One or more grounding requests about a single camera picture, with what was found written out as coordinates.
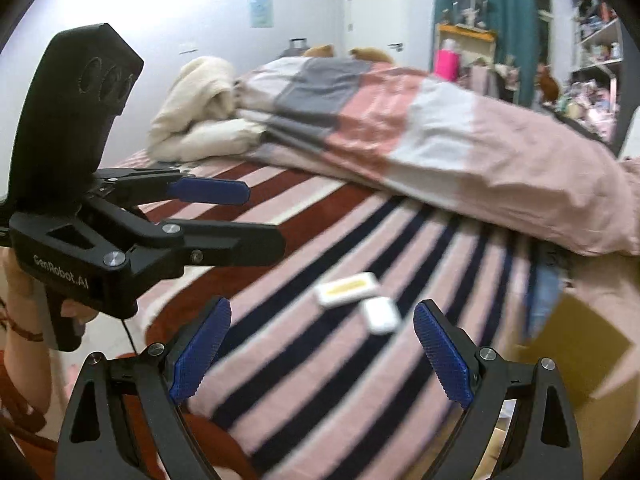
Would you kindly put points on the person's left forearm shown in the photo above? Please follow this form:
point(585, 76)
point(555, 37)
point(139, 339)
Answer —
point(35, 365)

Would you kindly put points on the white earbud case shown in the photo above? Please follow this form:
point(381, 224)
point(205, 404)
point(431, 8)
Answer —
point(381, 316)

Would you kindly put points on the yellow shelf unit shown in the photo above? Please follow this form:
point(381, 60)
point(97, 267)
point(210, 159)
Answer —
point(467, 34)

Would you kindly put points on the pink grey striped quilt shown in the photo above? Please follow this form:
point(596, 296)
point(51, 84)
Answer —
point(425, 135)

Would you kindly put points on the brown cardboard box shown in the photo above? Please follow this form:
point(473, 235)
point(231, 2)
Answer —
point(580, 345)

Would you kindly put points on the person's left hand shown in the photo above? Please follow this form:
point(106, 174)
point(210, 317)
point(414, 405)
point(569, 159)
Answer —
point(25, 300)

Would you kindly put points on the teal curtain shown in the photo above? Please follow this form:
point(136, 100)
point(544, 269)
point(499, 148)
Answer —
point(510, 10)

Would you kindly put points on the brown teddy bear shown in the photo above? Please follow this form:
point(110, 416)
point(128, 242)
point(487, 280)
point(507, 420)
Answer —
point(370, 54)
point(319, 51)

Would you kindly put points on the grey suitcase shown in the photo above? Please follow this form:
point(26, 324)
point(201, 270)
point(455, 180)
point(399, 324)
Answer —
point(292, 49)

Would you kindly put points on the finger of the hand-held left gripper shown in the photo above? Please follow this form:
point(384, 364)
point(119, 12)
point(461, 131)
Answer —
point(210, 191)
point(235, 245)

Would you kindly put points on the blue wall poster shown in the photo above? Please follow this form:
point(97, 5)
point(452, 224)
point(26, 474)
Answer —
point(261, 10)

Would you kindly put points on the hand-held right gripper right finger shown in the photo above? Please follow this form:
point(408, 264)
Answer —
point(445, 355)

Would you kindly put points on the pink gift bag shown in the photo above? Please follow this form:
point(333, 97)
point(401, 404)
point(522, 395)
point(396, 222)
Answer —
point(445, 65)

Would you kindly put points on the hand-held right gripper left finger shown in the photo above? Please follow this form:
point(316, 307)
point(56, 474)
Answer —
point(200, 350)

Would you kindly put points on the glass display case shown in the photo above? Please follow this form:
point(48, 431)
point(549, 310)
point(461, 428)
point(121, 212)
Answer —
point(468, 7)

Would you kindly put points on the cream fleece blanket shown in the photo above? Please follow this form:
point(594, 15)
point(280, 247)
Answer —
point(195, 100)

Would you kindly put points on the cluttered bookshelf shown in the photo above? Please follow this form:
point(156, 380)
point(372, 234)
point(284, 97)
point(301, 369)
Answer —
point(597, 50)

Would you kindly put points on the beige puffer jacket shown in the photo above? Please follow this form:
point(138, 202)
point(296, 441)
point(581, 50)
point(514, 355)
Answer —
point(220, 140)

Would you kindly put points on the white case with yellow label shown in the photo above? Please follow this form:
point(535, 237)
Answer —
point(346, 289)

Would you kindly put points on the white door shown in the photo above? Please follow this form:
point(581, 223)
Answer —
point(375, 20)

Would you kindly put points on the striped plush blanket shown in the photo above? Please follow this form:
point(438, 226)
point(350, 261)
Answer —
point(320, 385)

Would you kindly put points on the window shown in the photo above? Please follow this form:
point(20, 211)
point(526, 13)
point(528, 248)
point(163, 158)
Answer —
point(542, 0)

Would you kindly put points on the brown round plush toy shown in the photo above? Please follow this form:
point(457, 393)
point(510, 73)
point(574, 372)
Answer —
point(547, 85)

